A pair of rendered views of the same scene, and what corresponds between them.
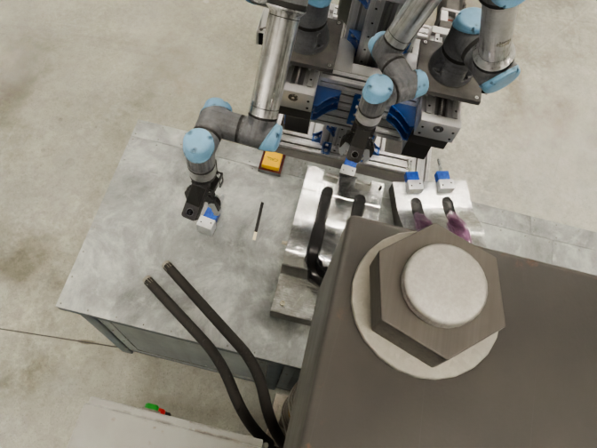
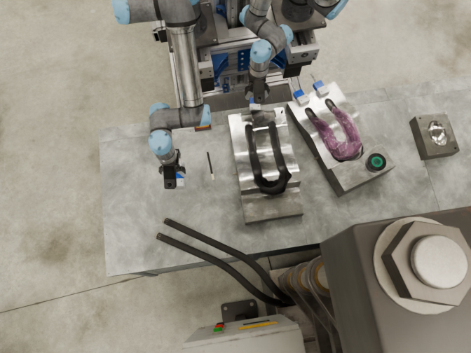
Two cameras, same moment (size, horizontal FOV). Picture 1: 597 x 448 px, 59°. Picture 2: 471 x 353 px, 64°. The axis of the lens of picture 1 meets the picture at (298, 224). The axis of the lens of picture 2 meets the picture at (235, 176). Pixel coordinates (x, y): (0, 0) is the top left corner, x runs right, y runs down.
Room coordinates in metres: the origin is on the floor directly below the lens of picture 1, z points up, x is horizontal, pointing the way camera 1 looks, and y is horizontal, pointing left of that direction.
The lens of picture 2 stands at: (0.15, 0.12, 2.47)
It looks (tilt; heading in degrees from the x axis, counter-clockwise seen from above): 73 degrees down; 350
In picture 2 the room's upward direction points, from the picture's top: 1 degrees counter-clockwise
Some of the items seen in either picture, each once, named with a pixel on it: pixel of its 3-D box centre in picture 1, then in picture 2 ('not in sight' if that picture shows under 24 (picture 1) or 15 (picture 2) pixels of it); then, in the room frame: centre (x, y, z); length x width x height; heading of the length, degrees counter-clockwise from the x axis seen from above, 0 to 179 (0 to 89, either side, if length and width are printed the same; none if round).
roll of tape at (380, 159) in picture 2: not in sight; (375, 162); (0.54, -0.57, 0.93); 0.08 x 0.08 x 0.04
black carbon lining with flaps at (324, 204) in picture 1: (337, 235); (267, 155); (0.67, -0.12, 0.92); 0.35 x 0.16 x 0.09; 178
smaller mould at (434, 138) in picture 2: not in sight; (433, 136); (0.64, -0.92, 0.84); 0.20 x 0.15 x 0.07; 178
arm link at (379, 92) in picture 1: (376, 95); (261, 54); (0.97, -0.14, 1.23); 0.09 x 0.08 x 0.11; 124
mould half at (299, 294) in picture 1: (330, 244); (265, 163); (0.65, -0.11, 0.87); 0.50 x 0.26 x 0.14; 178
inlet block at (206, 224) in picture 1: (212, 213); (179, 174); (0.69, 0.28, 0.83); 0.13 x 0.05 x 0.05; 170
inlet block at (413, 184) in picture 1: (411, 176); (298, 93); (0.97, -0.34, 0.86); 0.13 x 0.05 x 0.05; 15
